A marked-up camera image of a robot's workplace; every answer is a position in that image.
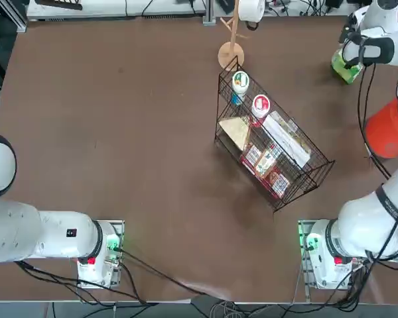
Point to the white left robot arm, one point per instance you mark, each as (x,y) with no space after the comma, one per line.
(53,235)

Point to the red biscuit box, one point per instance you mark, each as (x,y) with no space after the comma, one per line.
(278,183)

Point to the green tissue pack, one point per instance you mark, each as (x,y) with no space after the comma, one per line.
(346,75)

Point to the orange round bin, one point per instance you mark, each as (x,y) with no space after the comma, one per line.
(384,136)

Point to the white red snack box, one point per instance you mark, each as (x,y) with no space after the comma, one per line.
(252,155)

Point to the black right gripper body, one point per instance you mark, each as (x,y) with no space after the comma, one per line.
(346,28)

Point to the white mug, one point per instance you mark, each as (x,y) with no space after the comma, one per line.
(250,10)

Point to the wrapped sandwich packet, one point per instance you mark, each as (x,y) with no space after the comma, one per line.
(235,130)

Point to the white jar green lid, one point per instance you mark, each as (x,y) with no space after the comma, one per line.
(240,80)

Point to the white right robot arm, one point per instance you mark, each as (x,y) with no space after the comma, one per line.
(361,225)

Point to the large yellow snack packet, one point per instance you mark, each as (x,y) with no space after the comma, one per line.
(285,139)

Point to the teal snack box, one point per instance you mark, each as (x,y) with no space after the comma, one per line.
(265,164)

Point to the white jar red lid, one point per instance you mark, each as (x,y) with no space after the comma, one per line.
(261,104)

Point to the wooden mug tree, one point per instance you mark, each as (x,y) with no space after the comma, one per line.
(231,54)

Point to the aluminium frame post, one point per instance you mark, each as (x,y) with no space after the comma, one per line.
(18,16)
(209,13)

